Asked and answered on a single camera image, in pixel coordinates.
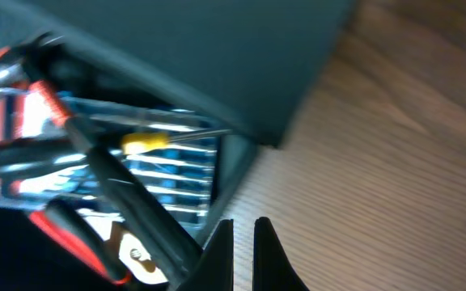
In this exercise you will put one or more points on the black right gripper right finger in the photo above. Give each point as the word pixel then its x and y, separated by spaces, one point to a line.
pixel 272 271

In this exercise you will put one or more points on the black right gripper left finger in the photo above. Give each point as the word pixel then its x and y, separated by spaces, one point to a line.
pixel 215 270

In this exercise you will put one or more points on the blue precision screwdriver set case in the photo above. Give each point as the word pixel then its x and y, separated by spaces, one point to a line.
pixel 179 175

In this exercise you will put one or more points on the red handled cutting pliers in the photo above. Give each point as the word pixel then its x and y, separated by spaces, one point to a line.
pixel 68 229

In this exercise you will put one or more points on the dark green box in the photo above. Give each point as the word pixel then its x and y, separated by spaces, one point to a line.
pixel 246 65

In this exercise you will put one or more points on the small claw hammer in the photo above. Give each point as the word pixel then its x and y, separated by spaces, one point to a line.
pixel 171 247

